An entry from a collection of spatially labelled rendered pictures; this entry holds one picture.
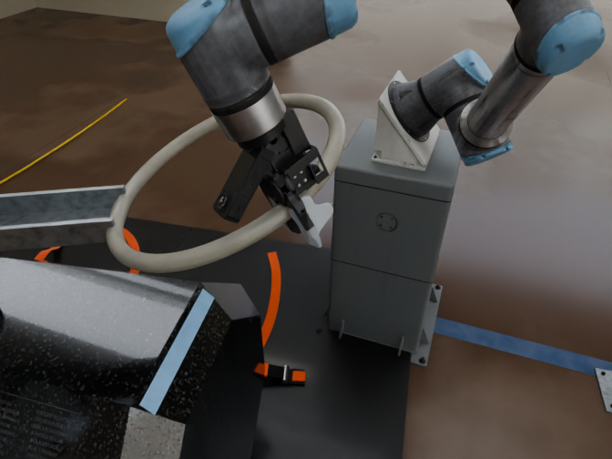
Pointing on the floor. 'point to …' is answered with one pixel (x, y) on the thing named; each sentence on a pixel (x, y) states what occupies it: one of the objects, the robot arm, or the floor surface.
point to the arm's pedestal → (389, 244)
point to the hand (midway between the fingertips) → (302, 237)
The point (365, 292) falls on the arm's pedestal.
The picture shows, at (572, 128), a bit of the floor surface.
